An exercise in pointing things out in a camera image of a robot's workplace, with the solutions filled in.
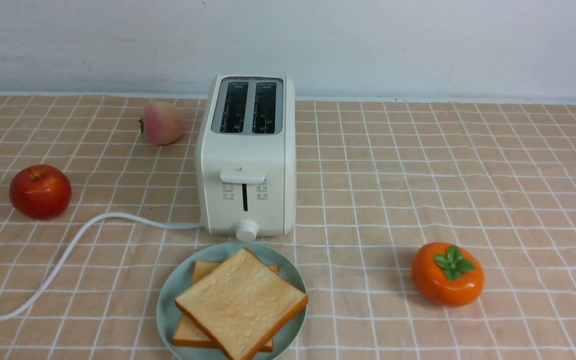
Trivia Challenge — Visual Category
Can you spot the orange persimmon with leaf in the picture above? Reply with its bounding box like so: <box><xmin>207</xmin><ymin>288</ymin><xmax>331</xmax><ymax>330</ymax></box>
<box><xmin>411</xmin><ymin>242</ymin><xmax>486</xmax><ymax>307</ymax></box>

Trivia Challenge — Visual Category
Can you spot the red apple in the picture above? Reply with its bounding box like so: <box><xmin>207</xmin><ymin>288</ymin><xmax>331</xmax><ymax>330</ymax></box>
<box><xmin>8</xmin><ymin>164</ymin><xmax>73</xmax><ymax>221</ymax></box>

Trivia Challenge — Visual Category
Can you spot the white two-slot toaster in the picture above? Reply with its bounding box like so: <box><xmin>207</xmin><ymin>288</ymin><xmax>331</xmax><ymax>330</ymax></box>
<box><xmin>194</xmin><ymin>75</ymin><xmax>297</xmax><ymax>242</ymax></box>

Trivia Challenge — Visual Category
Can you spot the white power cable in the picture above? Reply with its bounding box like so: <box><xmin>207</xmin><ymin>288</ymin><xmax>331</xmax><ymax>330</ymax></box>
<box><xmin>0</xmin><ymin>212</ymin><xmax>204</xmax><ymax>321</ymax></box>

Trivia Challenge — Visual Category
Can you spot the toast slice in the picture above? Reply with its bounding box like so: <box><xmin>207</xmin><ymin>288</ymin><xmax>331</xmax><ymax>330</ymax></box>
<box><xmin>174</xmin><ymin>247</ymin><xmax>309</xmax><ymax>360</ymax></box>
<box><xmin>172</xmin><ymin>260</ymin><xmax>280</xmax><ymax>353</ymax></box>

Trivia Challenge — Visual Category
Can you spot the checkered peach tablecloth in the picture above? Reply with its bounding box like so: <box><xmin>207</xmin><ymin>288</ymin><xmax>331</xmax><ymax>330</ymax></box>
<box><xmin>0</xmin><ymin>95</ymin><xmax>576</xmax><ymax>360</ymax></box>

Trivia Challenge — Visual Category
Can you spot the pink peach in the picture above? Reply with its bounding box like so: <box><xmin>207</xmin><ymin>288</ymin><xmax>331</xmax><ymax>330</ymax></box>
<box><xmin>139</xmin><ymin>101</ymin><xmax>189</xmax><ymax>146</ymax></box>

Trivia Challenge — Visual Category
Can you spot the light green round plate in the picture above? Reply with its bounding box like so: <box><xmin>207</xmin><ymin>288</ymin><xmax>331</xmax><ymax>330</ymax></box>
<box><xmin>156</xmin><ymin>243</ymin><xmax>307</xmax><ymax>360</ymax></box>

